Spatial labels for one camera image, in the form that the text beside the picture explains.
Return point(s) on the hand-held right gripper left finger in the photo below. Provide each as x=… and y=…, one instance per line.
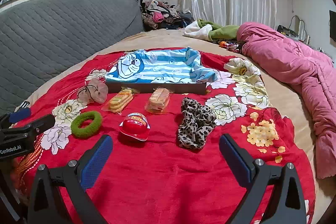
x=96, y=159

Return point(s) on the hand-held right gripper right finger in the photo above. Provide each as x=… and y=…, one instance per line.
x=235, y=159

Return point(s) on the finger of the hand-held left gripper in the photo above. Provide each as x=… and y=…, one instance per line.
x=20, y=114
x=43, y=122

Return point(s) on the green fuzzy scrunchie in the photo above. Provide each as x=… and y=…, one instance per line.
x=78, y=130

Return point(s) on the red cap-shaped toy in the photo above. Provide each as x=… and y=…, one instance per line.
x=134, y=129

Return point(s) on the leopard print scrunchie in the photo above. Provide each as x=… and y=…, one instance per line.
x=189, y=134

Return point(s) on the yellow rice cake packet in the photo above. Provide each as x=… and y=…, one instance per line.
x=119, y=102

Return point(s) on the beige sheer scrunchie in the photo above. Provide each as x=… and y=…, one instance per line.
x=99, y=90

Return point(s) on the orange snack packet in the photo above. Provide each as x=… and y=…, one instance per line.
x=157, y=100

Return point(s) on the red floral blanket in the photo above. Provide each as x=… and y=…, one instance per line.
x=162, y=176

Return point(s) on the grey quilted headboard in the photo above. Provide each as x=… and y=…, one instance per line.
x=52, y=35

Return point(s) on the pink quilt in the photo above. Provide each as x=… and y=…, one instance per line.
x=288, y=64

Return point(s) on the tray with Doraemon cloth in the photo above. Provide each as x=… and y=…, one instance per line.
x=162, y=66

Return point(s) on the small orange toy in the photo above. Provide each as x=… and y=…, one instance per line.
x=223, y=43

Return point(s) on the green and white blanket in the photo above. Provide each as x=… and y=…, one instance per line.
x=223, y=32

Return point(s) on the beige bed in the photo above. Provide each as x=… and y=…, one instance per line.
x=168, y=39

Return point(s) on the black bag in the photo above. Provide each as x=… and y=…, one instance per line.
x=286, y=30

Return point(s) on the curvy framed mirror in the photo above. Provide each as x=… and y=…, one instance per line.
x=302, y=28

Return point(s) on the pile of clothes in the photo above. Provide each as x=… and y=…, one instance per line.
x=162, y=16

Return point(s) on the black television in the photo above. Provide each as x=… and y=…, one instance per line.
x=332, y=26

